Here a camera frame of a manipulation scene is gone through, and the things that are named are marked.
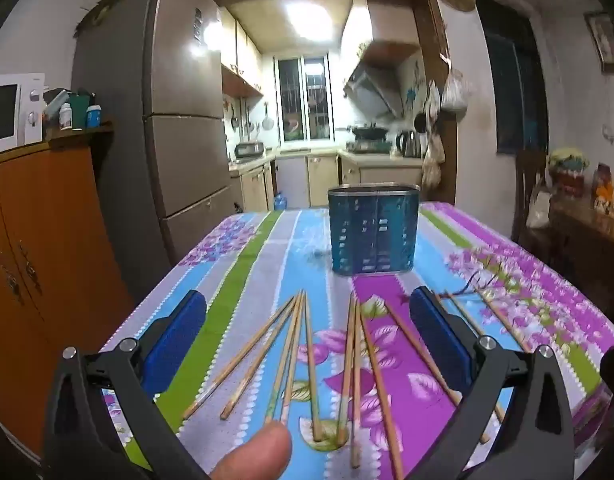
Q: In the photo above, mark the blue metal utensil holder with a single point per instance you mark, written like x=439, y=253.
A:
x=372, y=230

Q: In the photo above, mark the orange jar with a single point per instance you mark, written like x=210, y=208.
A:
x=603, y=190

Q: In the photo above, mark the dark wooden side table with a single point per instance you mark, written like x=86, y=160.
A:
x=587, y=245

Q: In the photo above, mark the hanging cloth bags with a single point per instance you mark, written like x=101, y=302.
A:
x=432, y=165

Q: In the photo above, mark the brown wooden door frame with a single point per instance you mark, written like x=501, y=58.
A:
x=434, y=35

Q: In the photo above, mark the dark room window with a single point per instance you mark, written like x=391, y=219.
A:
x=512, y=80

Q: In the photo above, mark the flower pot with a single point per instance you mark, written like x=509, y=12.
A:
x=568, y=170

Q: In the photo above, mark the blue water bottle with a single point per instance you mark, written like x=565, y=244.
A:
x=280, y=202

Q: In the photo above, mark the small white bottle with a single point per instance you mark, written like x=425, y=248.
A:
x=65, y=116

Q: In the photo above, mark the steel range hood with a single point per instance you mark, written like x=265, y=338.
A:
x=374, y=87

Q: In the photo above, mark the green container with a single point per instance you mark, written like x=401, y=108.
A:
x=80, y=110

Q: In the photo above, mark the pale teal box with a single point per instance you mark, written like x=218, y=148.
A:
x=56, y=97

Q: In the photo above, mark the steel electric kettle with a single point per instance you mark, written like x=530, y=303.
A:
x=408, y=144

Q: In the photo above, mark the grey refrigerator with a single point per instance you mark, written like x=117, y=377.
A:
x=187, y=150

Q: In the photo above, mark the white microwave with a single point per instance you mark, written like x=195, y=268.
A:
x=7, y=110

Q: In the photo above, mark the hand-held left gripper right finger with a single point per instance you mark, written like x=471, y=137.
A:
x=439, y=340

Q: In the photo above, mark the cream base cabinets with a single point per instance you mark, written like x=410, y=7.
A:
x=322, y=175

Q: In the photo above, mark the white hanging plastic bag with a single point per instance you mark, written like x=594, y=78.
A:
x=454, y=92

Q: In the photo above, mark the floral striped tablecloth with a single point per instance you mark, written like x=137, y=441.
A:
x=267, y=270

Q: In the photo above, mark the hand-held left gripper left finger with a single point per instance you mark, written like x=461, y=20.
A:
x=179, y=340

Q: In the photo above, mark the barred kitchen window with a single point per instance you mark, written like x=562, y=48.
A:
x=304, y=100

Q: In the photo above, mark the hanging strainer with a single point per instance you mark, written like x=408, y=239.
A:
x=268, y=122

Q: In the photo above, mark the dark wooden chair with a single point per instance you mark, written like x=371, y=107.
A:
x=524, y=175

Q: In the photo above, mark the white bag on chair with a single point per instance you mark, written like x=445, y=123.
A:
x=539, y=210

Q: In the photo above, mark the wooden cabinet above hood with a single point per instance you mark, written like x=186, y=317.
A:
x=382, y=25

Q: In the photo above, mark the cream wall cabinets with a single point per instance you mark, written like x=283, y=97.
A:
x=239, y=55

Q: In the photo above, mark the framed wall picture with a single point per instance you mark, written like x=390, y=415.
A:
x=607, y=42

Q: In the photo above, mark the black wok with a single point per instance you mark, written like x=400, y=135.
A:
x=369, y=132

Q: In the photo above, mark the kitchen ceiling light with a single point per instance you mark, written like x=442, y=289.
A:
x=307, y=20

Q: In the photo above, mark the orange wooden cabinet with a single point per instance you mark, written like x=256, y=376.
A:
x=52, y=240

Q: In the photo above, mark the bunch of wooden chopsticks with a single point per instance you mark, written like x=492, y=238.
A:
x=311, y=360

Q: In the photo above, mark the gas stove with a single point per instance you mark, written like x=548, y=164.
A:
x=369, y=146

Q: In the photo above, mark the blue lidded jar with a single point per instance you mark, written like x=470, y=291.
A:
x=93, y=117

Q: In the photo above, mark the person's left hand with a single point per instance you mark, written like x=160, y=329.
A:
x=257, y=455

